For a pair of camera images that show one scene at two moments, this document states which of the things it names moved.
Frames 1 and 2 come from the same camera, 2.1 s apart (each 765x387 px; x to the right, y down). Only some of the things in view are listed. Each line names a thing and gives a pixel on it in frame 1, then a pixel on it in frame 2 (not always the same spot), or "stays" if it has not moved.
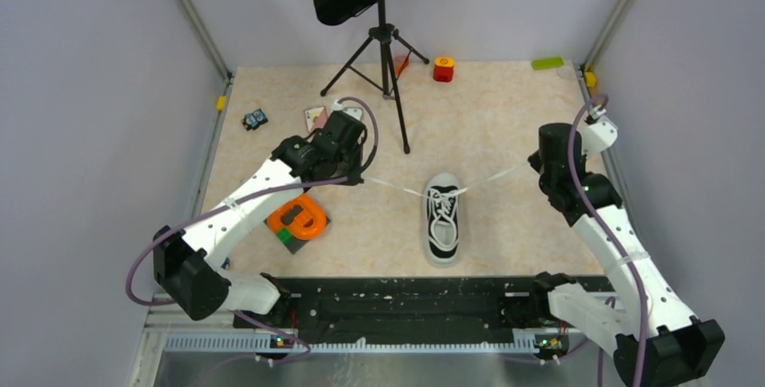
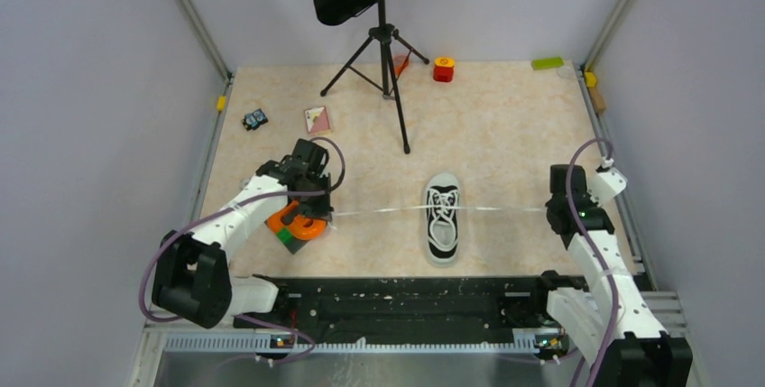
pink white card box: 315,117 stays
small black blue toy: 253,120 stays
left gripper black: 354,176 → 322,209
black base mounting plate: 400,311 stays
